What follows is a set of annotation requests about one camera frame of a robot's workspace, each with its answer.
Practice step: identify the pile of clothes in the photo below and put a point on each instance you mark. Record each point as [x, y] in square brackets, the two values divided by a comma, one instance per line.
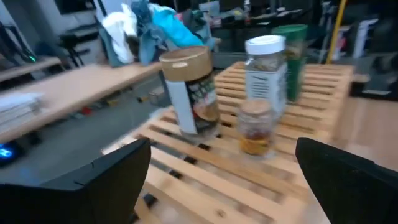
[168, 28]

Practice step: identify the small cork-lid glass jar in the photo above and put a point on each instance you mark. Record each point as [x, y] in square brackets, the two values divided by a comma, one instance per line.
[255, 127]

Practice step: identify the white foam box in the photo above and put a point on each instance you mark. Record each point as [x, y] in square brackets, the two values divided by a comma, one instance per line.
[18, 107]

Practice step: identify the wooden desk grey legs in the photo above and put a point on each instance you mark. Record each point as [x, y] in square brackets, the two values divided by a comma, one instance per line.
[77, 87]

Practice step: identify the green-lid herb jar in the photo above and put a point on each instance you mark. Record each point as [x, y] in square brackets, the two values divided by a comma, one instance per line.
[295, 40]

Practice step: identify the wooden slatted shelf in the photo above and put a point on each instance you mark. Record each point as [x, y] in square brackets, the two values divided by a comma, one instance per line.
[236, 189]

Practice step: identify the white-lid bagel seasoning jar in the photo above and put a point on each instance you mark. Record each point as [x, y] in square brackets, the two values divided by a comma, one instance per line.
[265, 81]

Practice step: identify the tan-lid spice jar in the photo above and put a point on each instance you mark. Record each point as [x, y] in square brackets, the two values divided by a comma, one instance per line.
[189, 65]

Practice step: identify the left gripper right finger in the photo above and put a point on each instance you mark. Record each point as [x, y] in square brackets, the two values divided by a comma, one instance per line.
[357, 189]

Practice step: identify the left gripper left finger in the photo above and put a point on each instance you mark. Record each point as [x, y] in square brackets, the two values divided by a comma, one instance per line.
[77, 196]

